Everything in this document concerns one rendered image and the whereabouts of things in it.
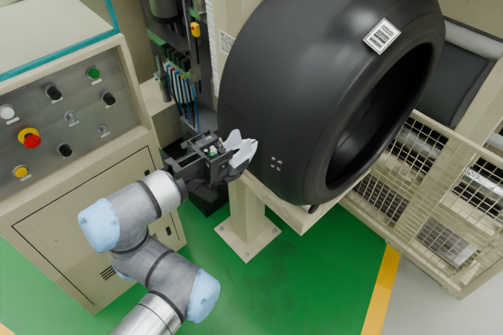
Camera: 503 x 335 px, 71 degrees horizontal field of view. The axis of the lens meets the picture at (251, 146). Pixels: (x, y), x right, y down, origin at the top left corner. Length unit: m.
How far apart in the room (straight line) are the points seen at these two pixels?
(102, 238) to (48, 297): 1.56
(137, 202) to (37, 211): 0.74
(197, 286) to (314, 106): 0.37
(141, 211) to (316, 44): 0.42
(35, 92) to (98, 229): 0.60
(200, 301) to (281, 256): 1.40
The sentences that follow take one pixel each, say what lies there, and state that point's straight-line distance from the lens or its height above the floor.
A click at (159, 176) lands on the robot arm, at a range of 0.62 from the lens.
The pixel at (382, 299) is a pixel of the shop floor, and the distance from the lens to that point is 2.00.
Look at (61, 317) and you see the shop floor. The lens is 2.08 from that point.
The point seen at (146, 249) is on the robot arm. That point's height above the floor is 1.23.
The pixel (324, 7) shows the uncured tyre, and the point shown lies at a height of 1.47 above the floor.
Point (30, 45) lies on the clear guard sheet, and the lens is 1.03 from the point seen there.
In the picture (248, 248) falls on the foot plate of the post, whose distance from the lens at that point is 1.98.
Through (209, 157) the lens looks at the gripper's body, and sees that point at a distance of 0.65.
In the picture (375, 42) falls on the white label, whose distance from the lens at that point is 0.69.
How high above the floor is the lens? 1.81
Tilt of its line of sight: 49 degrees down
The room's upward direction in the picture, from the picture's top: straight up
